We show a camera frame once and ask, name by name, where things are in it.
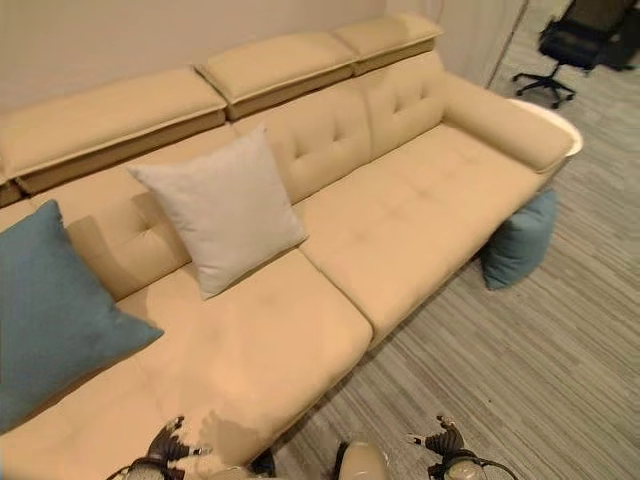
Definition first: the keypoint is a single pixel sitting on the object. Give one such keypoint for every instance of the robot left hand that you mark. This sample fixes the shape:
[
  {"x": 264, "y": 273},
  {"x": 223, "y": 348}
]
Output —
[{"x": 172, "y": 442}]

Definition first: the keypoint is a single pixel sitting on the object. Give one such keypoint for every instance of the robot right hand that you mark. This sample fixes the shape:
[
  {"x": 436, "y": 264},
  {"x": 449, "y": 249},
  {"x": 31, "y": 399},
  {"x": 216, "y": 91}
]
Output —
[{"x": 445, "y": 440}]

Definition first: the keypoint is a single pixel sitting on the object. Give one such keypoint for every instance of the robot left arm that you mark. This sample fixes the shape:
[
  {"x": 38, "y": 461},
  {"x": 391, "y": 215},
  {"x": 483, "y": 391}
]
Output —
[{"x": 142, "y": 470}]

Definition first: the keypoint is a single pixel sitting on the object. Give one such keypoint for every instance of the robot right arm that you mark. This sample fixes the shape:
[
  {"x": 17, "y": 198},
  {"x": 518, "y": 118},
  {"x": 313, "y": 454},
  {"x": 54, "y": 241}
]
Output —
[{"x": 472, "y": 467}]

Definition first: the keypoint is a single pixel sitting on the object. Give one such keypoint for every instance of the beige fabric sofa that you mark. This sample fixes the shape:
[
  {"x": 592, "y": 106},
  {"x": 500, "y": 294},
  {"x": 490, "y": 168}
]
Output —
[{"x": 380, "y": 220}]

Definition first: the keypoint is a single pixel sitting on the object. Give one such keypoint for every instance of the robot silver leg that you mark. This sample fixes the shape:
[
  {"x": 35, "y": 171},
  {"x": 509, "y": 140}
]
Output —
[{"x": 357, "y": 462}]

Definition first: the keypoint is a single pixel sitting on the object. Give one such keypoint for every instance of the large teal square cushion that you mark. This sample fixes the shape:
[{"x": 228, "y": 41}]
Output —
[{"x": 45, "y": 315}]

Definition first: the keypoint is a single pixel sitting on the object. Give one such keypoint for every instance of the light blue square cushion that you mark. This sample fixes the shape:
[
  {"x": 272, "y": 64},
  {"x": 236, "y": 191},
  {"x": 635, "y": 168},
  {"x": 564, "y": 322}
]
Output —
[{"x": 520, "y": 245}]

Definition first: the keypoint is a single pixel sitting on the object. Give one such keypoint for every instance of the light grey square cushion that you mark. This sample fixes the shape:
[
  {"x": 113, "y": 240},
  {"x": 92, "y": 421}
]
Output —
[{"x": 225, "y": 210}]

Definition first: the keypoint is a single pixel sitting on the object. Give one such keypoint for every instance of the white round side table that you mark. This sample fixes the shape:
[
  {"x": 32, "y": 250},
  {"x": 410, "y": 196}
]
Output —
[{"x": 567, "y": 132}]

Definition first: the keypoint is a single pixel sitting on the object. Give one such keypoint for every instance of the black office chair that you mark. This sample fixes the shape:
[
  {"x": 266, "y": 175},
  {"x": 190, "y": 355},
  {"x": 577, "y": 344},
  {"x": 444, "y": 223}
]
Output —
[{"x": 575, "y": 40}]

